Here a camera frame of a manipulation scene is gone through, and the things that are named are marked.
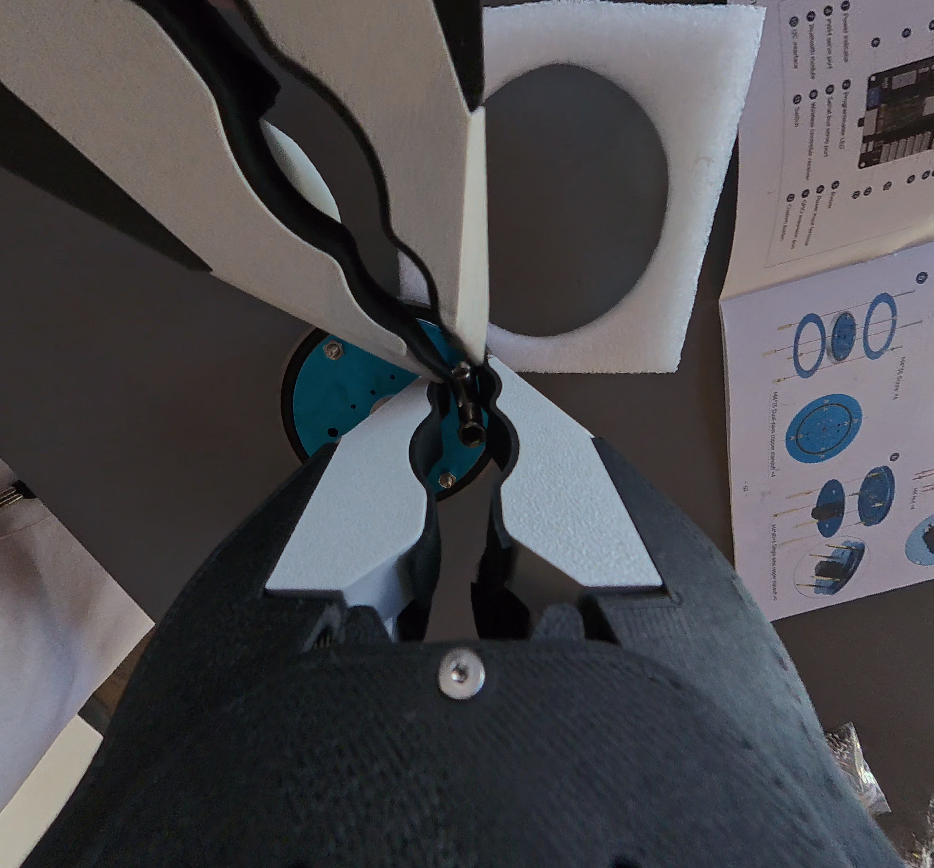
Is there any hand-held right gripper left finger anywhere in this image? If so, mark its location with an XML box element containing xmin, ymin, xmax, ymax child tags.
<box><xmin>264</xmin><ymin>375</ymin><xmax>442</xmax><ymax>624</ymax></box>

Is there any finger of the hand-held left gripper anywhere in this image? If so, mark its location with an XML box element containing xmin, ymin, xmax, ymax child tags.
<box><xmin>0</xmin><ymin>0</ymin><xmax>447</xmax><ymax>373</ymax></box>
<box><xmin>219</xmin><ymin>0</ymin><xmax>489</xmax><ymax>366</ymax></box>

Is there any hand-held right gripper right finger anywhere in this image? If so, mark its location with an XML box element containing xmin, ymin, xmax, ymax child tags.
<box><xmin>478</xmin><ymin>359</ymin><xmax>666</xmax><ymax>590</ymax></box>

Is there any blue disc with black rim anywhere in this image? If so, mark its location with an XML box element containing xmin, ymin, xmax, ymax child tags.
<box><xmin>281</xmin><ymin>319</ymin><xmax>515</xmax><ymax>503</ymax></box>

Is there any metal cross socket wrench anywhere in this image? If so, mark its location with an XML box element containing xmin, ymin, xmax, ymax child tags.
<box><xmin>451</xmin><ymin>363</ymin><xmax>488</xmax><ymax>446</ymax></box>

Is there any white foam sheet with hole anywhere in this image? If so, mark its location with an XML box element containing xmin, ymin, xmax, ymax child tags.
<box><xmin>397</xmin><ymin>0</ymin><xmax>767</xmax><ymax>375</ymax></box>

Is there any instruction sheet with blue drawings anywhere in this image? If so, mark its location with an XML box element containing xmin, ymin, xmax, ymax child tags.
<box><xmin>718</xmin><ymin>240</ymin><xmax>934</xmax><ymax>622</ymax></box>

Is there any person's white t-shirt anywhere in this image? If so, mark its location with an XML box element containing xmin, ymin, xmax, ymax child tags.
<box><xmin>0</xmin><ymin>459</ymin><xmax>156</xmax><ymax>803</ymax></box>

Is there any instruction sheet with circuit board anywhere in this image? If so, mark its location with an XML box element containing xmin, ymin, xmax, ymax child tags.
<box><xmin>718</xmin><ymin>0</ymin><xmax>934</xmax><ymax>300</ymax></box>

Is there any clear plastic parts bag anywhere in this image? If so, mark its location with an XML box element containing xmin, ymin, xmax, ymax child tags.
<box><xmin>823</xmin><ymin>721</ymin><xmax>893</xmax><ymax>818</ymax></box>

